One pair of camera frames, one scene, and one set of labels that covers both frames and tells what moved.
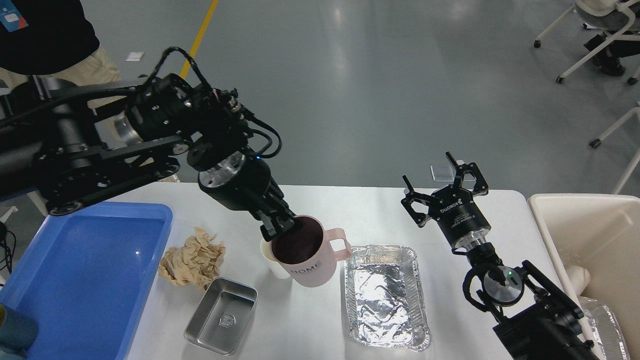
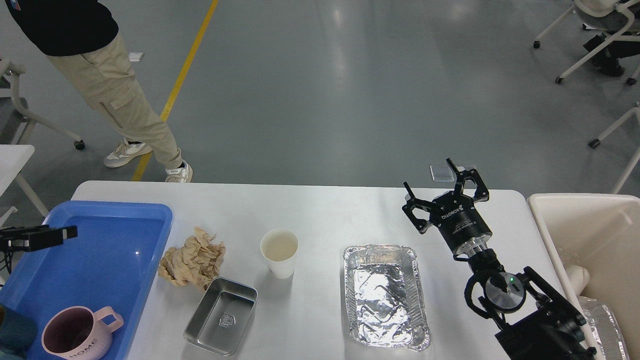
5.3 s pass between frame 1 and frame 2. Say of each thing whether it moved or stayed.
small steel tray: stayed
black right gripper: stayed
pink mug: moved
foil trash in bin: stayed
